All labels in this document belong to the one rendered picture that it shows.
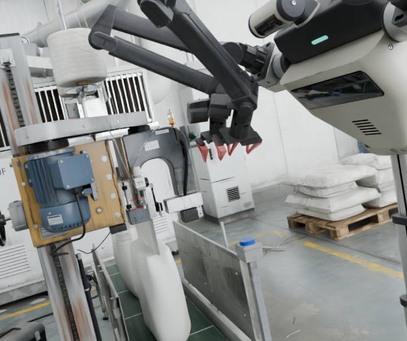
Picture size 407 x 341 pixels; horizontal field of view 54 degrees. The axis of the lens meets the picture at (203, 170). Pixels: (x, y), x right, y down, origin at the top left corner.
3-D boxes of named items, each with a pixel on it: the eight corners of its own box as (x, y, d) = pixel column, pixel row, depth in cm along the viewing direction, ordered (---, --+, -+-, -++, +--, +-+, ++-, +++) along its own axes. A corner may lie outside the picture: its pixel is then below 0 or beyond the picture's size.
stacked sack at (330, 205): (383, 199, 402) (381, 184, 400) (332, 216, 378) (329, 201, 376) (352, 195, 442) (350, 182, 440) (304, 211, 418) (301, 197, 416)
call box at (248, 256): (264, 257, 154) (261, 241, 153) (245, 263, 151) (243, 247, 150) (254, 252, 161) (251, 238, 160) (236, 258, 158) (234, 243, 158)
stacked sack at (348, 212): (367, 212, 403) (366, 201, 402) (332, 224, 388) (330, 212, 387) (326, 205, 465) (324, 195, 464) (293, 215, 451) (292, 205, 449)
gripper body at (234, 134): (218, 133, 122) (221, 114, 116) (247, 127, 125) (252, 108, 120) (226, 147, 118) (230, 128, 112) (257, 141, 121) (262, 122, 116)
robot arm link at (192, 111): (226, 83, 124) (218, 81, 132) (189, 87, 121) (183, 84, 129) (228, 121, 127) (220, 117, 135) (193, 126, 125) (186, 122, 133)
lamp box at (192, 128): (199, 145, 158) (195, 123, 157) (189, 148, 156) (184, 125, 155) (193, 146, 165) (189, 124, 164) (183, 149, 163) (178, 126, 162)
